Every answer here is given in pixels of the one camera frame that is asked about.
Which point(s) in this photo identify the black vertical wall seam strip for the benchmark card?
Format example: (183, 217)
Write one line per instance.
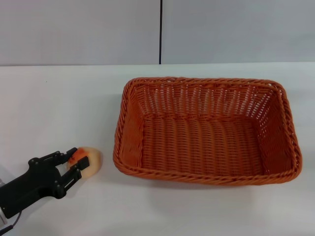
(160, 32)

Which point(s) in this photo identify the orange woven wicker basket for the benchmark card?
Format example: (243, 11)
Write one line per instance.
(201, 145)

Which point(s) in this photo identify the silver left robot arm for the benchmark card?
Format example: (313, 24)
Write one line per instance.
(2, 215)

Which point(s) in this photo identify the plush peach toy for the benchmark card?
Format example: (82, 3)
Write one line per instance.
(94, 159)

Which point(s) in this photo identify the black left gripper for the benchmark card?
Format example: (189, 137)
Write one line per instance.
(29, 184)

